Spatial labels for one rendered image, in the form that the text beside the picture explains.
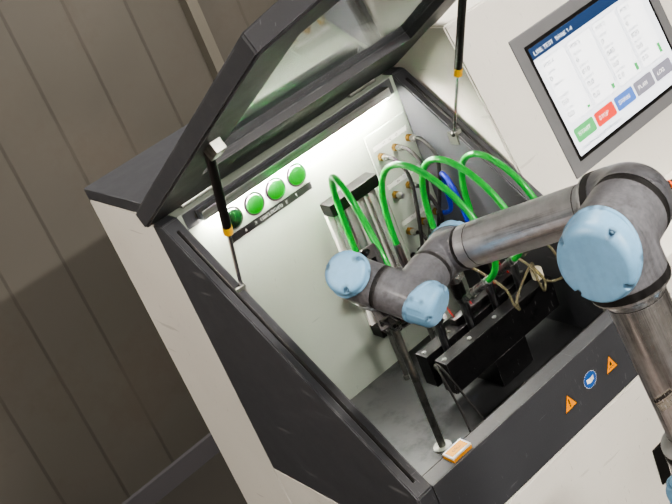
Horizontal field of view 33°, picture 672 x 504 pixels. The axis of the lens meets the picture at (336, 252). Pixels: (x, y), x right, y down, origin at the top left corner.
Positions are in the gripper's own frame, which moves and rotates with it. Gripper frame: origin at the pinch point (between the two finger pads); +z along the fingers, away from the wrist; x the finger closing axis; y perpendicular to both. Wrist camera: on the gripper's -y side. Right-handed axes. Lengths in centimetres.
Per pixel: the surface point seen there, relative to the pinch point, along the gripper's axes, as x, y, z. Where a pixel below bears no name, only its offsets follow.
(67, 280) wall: -116, -102, 107
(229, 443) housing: -63, -8, 48
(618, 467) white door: 16, 40, 49
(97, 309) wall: -116, -93, 120
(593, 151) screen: 46, -24, 49
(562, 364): 18.1, 20.1, 24.1
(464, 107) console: 27, -41, 28
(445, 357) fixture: -2.4, 6.3, 26.4
